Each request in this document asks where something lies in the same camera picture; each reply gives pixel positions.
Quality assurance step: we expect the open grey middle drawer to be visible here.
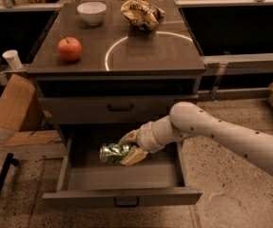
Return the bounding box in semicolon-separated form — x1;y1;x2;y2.
43;124;203;208

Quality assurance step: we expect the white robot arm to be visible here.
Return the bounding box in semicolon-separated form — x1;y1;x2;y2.
119;102;273;177

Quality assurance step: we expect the white ceramic bowl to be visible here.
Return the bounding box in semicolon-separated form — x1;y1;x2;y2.
77;2;107;26

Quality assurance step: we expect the crumpled yellow chip bag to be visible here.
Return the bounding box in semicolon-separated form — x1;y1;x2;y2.
121;0;166;31

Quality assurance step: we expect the crushed green soda can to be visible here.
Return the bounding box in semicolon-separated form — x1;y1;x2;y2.
100;143;131;164

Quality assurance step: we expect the flat cardboard sheet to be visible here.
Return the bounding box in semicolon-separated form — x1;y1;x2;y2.
4;130;59;147

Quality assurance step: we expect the white paper cup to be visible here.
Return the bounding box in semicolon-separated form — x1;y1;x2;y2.
2;49;23;69

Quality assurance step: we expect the grey top drawer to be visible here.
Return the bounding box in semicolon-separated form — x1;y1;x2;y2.
37;79;200;125

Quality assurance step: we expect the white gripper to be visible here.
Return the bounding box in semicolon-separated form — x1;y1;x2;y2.
119;122;164;166

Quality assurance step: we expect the grey drawer cabinet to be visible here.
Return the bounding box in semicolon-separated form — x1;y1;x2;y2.
28;1;206;140

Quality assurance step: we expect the brown cardboard box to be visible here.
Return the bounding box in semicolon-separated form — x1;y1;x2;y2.
0;74;43;132

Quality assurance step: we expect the red apple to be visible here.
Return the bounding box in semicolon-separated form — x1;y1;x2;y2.
57;37;83;62

